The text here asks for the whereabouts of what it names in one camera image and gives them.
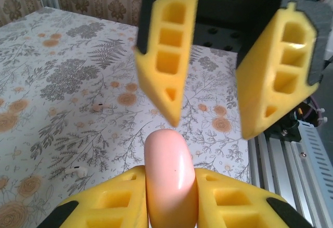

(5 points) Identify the white wireless earbud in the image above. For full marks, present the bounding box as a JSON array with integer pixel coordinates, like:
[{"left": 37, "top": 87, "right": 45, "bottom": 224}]
[{"left": 65, "top": 166, "right": 88, "bottom": 179}]

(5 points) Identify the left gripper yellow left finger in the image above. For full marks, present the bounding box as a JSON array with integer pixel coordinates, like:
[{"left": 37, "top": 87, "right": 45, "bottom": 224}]
[{"left": 43, "top": 165, "right": 149, "bottom": 228}]

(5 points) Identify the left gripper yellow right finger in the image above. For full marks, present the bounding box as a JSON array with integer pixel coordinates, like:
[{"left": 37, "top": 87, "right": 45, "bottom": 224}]
[{"left": 194, "top": 168, "right": 314, "bottom": 228}]

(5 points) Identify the white slotted cable duct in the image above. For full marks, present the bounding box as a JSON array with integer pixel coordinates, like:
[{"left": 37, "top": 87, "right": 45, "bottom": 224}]
[{"left": 296, "top": 120, "right": 333, "bottom": 195}]

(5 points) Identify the aluminium front rail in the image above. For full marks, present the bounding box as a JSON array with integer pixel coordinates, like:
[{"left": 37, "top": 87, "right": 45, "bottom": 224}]
[{"left": 248, "top": 130, "right": 333, "bottom": 228}]

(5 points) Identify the pink earbud charging case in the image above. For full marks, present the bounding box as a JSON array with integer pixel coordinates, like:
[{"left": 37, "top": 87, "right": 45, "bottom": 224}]
[{"left": 144, "top": 129, "right": 200, "bottom": 228}]

